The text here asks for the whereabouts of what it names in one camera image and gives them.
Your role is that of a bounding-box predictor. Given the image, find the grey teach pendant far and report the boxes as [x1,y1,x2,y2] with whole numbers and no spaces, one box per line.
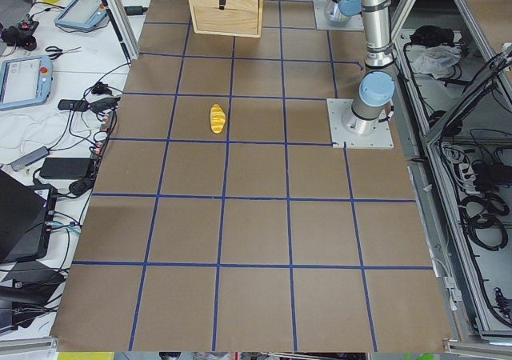
[54,0,107,32]

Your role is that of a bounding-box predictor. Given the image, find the black small adapter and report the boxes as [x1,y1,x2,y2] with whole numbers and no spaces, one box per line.
[57,99,89,112]

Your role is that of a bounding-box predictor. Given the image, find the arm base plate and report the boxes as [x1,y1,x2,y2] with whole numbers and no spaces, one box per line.
[313,0,364,31]
[326,98,394,150]

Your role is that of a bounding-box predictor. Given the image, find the yellow toy croissant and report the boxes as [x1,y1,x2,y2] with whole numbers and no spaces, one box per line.
[210,104,226,134]

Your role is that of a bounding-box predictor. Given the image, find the white crumpled cloth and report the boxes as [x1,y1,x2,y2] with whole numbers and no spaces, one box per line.
[411,45,462,78]

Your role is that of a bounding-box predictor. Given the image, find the grey teach pendant near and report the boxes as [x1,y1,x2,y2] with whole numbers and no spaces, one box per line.
[1,55,53,111]

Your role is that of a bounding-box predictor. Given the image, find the black coiled cable bundle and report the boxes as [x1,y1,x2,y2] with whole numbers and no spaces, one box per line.
[459,195,510,253]

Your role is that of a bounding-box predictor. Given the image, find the black laptop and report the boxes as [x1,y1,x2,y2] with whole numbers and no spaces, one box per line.
[1,172,57,264]

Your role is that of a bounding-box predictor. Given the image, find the aluminium frame post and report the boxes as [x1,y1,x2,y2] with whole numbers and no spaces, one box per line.
[101,0,140,63]

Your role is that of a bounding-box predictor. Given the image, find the black power adapter brick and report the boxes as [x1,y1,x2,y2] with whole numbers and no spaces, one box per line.
[39,158,92,179]

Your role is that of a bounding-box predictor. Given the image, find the light wooden drawer cabinet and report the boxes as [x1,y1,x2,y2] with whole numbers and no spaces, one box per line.
[188,0,263,38]

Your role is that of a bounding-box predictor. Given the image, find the black handled scissors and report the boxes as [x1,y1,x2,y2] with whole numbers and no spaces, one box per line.
[45,46,82,60]

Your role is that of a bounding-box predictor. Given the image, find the grey teach pendant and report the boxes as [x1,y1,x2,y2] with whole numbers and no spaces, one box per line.
[1,55,53,111]
[54,0,107,32]

